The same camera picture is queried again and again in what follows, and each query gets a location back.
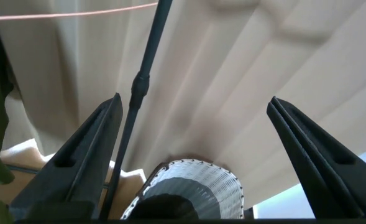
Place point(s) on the pink clothes hanger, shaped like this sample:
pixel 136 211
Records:
pixel 46 15

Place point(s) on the beige curtain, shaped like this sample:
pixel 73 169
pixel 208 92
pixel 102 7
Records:
pixel 232 77

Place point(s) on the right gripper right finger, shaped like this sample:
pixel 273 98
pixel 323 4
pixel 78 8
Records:
pixel 335 180

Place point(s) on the white laundry basket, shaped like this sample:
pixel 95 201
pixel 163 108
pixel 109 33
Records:
pixel 213 180

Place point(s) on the black clothes rack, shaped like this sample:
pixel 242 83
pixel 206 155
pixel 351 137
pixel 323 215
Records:
pixel 139 87

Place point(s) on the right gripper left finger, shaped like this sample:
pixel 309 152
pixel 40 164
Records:
pixel 61 186

